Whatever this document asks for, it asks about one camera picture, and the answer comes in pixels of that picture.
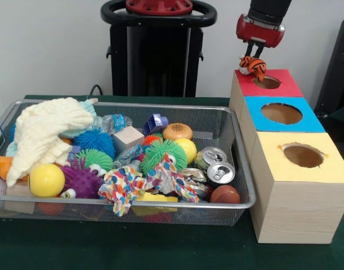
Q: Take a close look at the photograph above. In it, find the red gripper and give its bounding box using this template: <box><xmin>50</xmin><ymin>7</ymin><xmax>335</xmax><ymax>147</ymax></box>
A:
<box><xmin>235</xmin><ymin>13</ymin><xmax>285</xmax><ymax>60</ymax></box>

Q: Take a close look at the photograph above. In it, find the orange tiger plush toy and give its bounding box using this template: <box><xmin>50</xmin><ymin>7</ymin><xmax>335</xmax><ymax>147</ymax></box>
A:
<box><xmin>238</xmin><ymin>54</ymin><xmax>267</xmax><ymax>83</ymax></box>

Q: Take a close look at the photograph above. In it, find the light blue waffle cloth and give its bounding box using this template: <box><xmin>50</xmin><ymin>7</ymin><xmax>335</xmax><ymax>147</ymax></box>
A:
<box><xmin>5</xmin><ymin>98</ymin><xmax>99</xmax><ymax>157</ymax></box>

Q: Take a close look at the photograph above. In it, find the colourful dotted cloth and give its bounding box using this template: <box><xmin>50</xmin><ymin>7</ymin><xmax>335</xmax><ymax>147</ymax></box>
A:
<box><xmin>97</xmin><ymin>153</ymin><xmax>200</xmax><ymax>217</ymax></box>

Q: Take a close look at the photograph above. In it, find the cream waffle cloth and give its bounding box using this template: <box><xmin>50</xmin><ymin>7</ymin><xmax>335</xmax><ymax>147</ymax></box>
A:
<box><xmin>6</xmin><ymin>97</ymin><xmax>94</xmax><ymax>187</ymax></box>

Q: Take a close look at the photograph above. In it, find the wooden box with three holes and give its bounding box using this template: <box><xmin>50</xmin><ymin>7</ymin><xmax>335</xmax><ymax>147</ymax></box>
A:
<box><xmin>229</xmin><ymin>69</ymin><xmax>344</xmax><ymax>244</ymax></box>

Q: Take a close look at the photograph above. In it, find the silver mesh bin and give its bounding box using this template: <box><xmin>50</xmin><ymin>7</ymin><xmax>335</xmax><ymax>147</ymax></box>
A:
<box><xmin>0</xmin><ymin>100</ymin><xmax>257</xmax><ymax>227</ymax></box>

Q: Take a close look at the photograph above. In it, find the black upright panel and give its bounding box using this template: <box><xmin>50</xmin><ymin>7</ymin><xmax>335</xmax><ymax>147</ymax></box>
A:
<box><xmin>314</xmin><ymin>18</ymin><xmax>344</xmax><ymax>115</ymax></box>

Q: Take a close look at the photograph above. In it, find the toy hamburger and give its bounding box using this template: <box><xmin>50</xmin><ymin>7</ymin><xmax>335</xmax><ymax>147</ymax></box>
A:
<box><xmin>162</xmin><ymin>123</ymin><xmax>194</xmax><ymax>141</ymax></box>

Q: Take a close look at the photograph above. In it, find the green spiky ball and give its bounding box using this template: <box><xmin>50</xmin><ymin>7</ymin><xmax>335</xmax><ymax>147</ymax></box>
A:
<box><xmin>140</xmin><ymin>139</ymin><xmax>189</xmax><ymax>177</ymax></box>

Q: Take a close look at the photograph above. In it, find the brown toy football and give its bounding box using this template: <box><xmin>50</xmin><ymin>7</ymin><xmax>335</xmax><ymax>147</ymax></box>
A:
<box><xmin>210</xmin><ymin>184</ymin><xmax>242</xmax><ymax>204</ymax></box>

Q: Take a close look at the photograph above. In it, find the yellow cheese wedge toy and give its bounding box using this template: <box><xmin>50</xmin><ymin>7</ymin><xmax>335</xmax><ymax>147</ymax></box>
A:
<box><xmin>135</xmin><ymin>193</ymin><xmax>179</xmax><ymax>203</ymax></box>

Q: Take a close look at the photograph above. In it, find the purple spiky monster toy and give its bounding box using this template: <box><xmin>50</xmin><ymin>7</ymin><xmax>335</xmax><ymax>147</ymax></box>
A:
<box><xmin>60</xmin><ymin>157</ymin><xmax>104</xmax><ymax>199</ymax></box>

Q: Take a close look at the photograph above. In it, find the yellow smiley ball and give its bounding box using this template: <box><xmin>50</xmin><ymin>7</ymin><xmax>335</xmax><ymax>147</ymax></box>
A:
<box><xmin>28</xmin><ymin>164</ymin><xmax>66</xmax><ymax>197</ymax></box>

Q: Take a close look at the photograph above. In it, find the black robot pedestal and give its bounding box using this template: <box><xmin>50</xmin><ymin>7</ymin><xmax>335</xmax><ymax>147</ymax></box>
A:
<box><xmin>100</xmin><ymin>0</ymin><xmax>218</xmax><ymax>98</ymax></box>

